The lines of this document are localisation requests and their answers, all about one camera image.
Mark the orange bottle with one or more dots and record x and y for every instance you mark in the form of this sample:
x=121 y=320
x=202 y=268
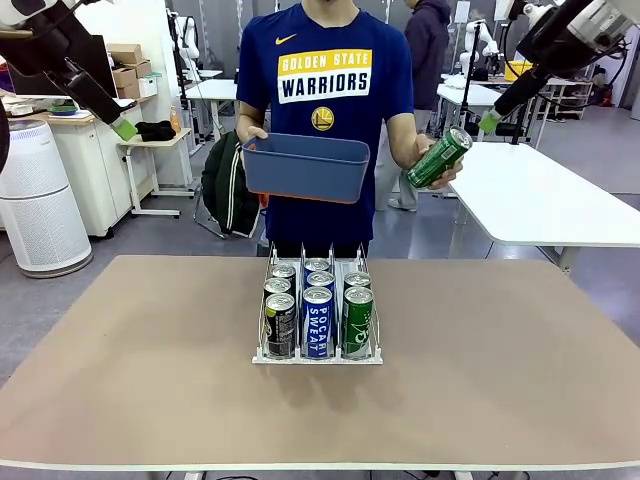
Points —
x=175 y=120

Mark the black cloth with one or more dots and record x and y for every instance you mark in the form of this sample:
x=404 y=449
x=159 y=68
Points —
x=155 y=131

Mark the person left forearm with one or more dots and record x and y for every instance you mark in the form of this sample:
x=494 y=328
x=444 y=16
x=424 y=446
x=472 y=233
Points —
x=402 y=135

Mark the metal folding chair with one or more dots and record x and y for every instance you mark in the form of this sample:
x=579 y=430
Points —
x=212 y=231

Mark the person in dark hoodie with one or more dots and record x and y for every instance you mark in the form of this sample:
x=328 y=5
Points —
x=427 y=50

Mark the green bowl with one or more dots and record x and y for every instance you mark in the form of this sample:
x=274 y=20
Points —
x=62 y=110

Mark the person right forearm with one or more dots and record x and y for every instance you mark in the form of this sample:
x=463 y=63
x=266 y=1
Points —
x=250 y=117

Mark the black Pepsi can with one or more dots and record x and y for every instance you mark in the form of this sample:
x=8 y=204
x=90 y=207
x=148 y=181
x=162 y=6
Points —
x=278 y=285
x=281 y=330
x=284 y=271

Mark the white desk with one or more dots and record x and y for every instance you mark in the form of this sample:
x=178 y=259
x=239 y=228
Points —
x=210 y=89
x=470 y=95

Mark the person in blue shirt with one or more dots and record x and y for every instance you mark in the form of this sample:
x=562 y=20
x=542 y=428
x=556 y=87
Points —
x=320 y=225

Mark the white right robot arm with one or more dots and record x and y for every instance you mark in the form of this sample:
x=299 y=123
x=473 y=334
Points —
x=595 y=20

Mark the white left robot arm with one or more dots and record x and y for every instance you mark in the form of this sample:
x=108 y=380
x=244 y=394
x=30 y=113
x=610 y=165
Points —
x=20 y=10

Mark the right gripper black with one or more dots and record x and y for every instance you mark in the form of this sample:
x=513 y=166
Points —
x=550 y=50

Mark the small wooden side table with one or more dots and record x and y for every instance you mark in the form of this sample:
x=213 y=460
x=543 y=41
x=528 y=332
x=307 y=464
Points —
x=182 y=136

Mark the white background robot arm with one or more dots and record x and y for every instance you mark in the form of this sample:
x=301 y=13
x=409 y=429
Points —
x=189 y=47
x=470 y=55

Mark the white carton box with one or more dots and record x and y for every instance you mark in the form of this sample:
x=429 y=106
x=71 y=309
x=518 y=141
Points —
x=148 y=86

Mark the large white table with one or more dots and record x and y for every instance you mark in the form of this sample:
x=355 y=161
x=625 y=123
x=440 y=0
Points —
x=525 y=190

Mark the white cabinet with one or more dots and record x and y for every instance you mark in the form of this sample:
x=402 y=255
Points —
x=82 y=175

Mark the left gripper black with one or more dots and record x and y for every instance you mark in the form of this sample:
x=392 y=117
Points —
x=40 y=50

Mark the blue Pocari Sweat can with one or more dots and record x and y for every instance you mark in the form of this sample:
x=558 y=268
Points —
x=320 y=278
x=318 y=330
x=318 y=264

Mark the dark green striped jacket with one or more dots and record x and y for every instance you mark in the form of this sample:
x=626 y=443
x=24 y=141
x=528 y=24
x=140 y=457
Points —
x=230 y=190

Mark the brown cardboard box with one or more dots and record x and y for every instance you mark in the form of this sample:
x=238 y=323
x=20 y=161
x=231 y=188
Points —
x=142 y=69
x=124 y=77
x=129 y=91
x=124 y=52

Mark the yellow plastic crate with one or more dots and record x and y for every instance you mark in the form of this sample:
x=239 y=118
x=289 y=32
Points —
x=512 y=70

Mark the white air purifier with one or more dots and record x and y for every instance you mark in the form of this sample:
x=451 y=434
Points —
x=40 y=215

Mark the person left hand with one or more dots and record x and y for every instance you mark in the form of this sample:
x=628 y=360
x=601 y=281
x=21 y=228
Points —
x=421 y=145

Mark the black monitor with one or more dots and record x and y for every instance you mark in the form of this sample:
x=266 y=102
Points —
x=105 y=55

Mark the person right hand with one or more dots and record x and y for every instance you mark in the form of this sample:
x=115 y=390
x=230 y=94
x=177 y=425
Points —
x=252 y=132

